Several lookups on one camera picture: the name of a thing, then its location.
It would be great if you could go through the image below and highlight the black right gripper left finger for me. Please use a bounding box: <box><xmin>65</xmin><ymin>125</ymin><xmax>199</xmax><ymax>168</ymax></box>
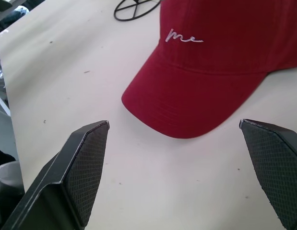
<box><xmin>3</xmin><ymin>120</ymin><xmax>110</xmax><ymax>230</ymax></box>

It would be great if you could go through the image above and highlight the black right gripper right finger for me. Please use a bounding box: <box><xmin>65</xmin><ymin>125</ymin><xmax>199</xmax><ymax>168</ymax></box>
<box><xmin>238</xmin><ymin>119</ymin><xmax>297</xmax><ymax>230</ymax></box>

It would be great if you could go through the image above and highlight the red baseball cap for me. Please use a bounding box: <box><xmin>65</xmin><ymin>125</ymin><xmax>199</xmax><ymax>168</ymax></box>
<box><xmin>121</xmin><ymin>0</ymin><xmax>297</xmax><ymax>140</ymax></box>

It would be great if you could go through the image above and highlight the white round container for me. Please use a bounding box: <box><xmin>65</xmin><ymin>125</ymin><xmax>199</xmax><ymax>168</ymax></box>
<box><xmin>0</xmin><ymin>160</ymin><xmax>24</xmax><ymax>192</ymax></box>

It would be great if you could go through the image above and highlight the black wire stand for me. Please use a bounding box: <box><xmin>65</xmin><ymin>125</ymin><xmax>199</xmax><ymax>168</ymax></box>
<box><xmin>113</xmin><ymin>0</ymin><xmax>162</xmax><ymax>23</ymax></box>

